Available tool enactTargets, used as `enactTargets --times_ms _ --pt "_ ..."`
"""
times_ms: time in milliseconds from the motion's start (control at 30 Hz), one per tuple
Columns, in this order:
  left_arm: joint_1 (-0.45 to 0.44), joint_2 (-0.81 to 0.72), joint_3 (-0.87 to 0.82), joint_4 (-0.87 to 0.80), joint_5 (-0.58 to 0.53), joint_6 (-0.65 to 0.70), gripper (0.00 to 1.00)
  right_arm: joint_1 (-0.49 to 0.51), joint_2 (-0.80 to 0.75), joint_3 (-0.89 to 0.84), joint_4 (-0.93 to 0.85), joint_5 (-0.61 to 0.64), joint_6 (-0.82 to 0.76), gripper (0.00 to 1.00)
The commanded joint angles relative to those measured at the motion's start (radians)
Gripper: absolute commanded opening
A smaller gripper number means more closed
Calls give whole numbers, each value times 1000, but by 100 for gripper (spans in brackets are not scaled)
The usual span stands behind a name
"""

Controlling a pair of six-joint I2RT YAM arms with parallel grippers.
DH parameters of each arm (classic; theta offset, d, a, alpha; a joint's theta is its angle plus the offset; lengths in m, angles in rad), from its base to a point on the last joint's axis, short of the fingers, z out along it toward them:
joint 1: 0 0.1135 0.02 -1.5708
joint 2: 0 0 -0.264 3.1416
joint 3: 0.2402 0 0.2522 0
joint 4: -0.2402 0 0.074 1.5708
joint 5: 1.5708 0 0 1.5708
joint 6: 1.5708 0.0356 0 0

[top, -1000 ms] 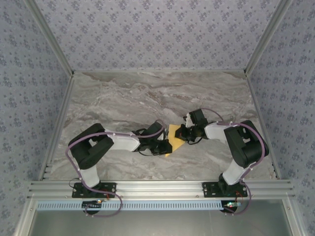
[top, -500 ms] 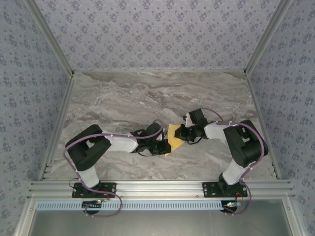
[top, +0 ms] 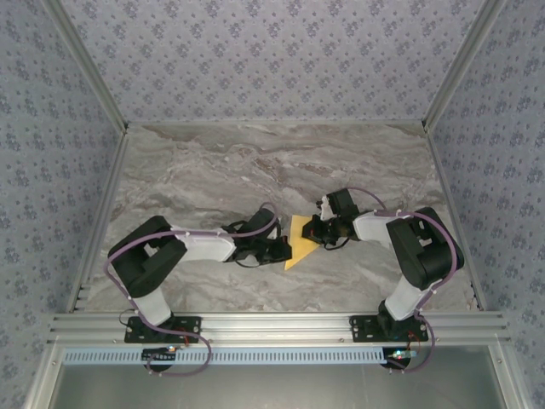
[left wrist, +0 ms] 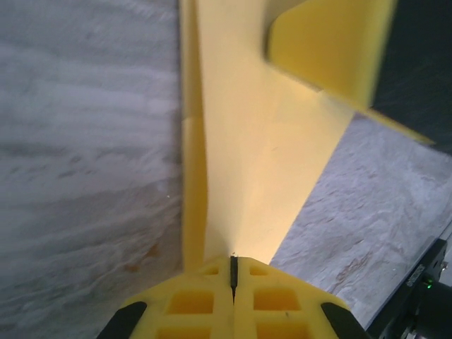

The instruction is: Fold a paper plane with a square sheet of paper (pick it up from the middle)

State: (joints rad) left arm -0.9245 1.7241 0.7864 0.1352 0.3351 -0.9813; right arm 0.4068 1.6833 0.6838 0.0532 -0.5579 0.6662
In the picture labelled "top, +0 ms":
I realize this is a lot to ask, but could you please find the yellow paper sheet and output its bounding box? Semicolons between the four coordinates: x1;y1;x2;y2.
284;214;321;272

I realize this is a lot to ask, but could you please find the white slotted cable duct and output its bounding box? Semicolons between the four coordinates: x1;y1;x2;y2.
62;348;387;366

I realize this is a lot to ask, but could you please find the right gripper thin black cable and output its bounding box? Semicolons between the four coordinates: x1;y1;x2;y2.
317;236;354;253

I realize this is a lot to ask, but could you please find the long aluminium mounting rail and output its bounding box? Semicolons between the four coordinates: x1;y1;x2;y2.
45;310;512;345

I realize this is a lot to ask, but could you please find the small black controller board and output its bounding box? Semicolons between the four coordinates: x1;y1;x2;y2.
382;347;421;368
141;346;178;364

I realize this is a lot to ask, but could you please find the short aluminium frame rail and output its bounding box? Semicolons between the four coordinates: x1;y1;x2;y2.
489;343;527;409
23;343;65;409

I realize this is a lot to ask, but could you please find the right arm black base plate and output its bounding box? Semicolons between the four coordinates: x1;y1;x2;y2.
348;314;428;344

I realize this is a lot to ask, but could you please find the aluminium frame post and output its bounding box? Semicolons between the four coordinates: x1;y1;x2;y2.
44;0;129;134
421;0;508;129

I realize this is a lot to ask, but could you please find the gripper thin black cable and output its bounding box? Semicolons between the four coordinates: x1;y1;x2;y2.
317;236;354;253
223;219;267;270

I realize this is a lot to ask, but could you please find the grey metal panel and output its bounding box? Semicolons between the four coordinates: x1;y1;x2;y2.
50;364;508;409

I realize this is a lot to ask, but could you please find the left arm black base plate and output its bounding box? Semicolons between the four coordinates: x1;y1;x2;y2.
123;315;203;344

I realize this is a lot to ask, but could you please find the left gripper thin black cable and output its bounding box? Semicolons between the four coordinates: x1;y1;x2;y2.
223;219;267;270

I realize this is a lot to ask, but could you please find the aluminium table edge rail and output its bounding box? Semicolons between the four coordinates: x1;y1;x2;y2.
423;123;489;314
66;127;131;314

